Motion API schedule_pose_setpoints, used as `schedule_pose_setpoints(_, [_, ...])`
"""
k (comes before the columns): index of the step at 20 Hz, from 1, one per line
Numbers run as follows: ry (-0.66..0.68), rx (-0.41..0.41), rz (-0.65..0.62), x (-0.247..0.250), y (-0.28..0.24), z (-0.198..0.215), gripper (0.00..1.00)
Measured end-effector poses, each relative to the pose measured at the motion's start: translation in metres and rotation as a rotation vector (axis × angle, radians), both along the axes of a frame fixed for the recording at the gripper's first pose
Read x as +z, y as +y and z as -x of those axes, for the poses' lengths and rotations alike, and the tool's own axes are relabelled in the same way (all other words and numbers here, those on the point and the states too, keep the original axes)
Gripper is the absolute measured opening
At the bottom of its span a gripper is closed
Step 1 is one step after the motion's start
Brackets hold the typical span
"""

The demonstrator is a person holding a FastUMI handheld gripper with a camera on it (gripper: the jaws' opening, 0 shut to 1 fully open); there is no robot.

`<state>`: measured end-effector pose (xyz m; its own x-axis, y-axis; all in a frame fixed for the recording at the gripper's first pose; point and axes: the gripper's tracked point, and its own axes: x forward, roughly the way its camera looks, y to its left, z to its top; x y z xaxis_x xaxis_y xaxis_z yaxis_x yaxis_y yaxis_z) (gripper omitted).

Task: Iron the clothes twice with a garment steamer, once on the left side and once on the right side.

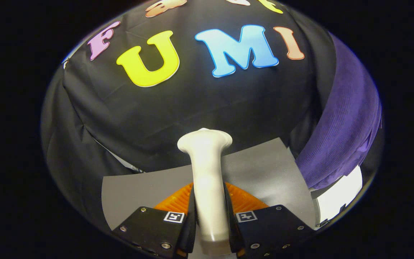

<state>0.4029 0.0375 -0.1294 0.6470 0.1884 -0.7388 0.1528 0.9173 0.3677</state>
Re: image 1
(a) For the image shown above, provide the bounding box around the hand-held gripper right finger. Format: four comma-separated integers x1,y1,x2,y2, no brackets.
223,182,316,259

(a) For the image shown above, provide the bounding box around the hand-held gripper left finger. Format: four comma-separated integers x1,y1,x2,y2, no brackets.
112,182,198,259

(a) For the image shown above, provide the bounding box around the white garment steamer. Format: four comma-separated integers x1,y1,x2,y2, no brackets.
177,128,233,256

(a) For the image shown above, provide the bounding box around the white shirt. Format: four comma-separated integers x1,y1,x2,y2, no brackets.
309,165,364,226

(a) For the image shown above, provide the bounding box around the purple corduroy jacket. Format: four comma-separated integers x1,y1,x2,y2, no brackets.
295,34,383,190

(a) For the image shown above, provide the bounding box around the grey cabinet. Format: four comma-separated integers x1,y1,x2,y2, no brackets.
101,137,317,231

